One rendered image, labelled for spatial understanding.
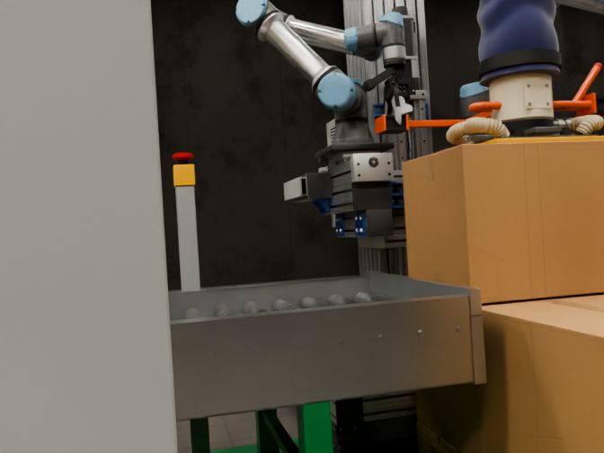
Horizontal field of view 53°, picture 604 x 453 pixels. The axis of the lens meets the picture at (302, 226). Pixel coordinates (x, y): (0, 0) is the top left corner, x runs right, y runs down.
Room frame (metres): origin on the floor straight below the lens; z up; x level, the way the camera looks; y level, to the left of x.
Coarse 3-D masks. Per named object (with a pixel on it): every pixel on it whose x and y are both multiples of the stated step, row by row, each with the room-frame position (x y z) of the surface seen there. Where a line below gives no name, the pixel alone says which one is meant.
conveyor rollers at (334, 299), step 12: (276, 300) 1.86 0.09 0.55; (312, 300) 1.79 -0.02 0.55; (336, 300) 1.83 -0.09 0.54; (348, 300) 1.74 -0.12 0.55; (360, 300) 1.87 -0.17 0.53; (372, 300) 1.78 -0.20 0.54; (384, 300) 1.71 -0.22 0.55; (192, 312) 1.68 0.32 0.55; (216, 312) 1.77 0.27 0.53; (228, 312) 1.63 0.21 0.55; (252, 312) 1.69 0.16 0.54
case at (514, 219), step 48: (480, 144) 1.50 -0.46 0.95; (528, 144) 1.53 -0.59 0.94; (576, 144) 1.56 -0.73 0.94; (432, 192) 1.67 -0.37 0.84; (480, 192) 1.50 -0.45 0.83; (528, 192) 1.53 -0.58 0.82; (576, 192) 1.56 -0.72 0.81; (432, 240) 1.69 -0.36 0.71; (480, 240) 1.50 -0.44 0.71; (528, 240) 1.53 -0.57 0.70; (576, 240) 1.56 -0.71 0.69; (480, 288) 1.50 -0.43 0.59; (528, 288) 1.53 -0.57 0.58; (576, 288) 1.55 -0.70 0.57
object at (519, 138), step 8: (568, 128) 1.64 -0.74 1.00; (520, 136) 1.61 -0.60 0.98; (536, 136) 1.60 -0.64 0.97; (544, 136) 1.60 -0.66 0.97; (552, 136) 1.61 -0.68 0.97; (560, 136) 1.61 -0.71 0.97; (568, 136) 1.62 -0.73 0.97; (576, 136) 1.62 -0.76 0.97; (584, 136) 1.62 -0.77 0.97; (592, 136) 1.62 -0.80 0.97; (600, 136) 1.62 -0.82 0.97
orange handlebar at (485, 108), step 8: (472, 104) 1.70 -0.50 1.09; (480, 104) 1.68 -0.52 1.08; (488, 104) 1.68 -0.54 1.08; (496, 104) 1.69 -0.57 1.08; (560, 104) 1.73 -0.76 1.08; (568, 104) 1.73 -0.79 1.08; (576, 104) 1.74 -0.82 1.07; (584, 104) 1.74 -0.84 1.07; (488, 112) 1.81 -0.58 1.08; (416, 120) 1.94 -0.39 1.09; (424, 120) 1.94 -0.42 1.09; (432, 120) 1.95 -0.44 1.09; (440, 120) 1.95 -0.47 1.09; (448, 120) 1.96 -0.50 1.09; (456, 120) 1.96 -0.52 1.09; (464, 120) 1.97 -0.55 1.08
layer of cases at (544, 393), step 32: (512, 320) 1.32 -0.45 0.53; (544, 320) 1.25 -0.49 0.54; (576, 320) 1.23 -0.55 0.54; (512, 352) 1.33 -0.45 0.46; (544, 352) 1.22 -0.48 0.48; (576, 352) 1.12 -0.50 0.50; (480, 384) 1.48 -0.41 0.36; (512, 384) 1.34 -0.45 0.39; (544, 384) 1.23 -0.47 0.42; (576, 384) 1.13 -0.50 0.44; (448, 416) 1.66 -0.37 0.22; (480, 416) 1.49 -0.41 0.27; (512, 416) 1.35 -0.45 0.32; (544, 416) 1.23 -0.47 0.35; (576, 416) 1.13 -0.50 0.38; (480, 448) 1.50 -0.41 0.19; (512, 448) 1.35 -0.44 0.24; (544, 448) 1.24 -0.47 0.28; (576, 448) 1.14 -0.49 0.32
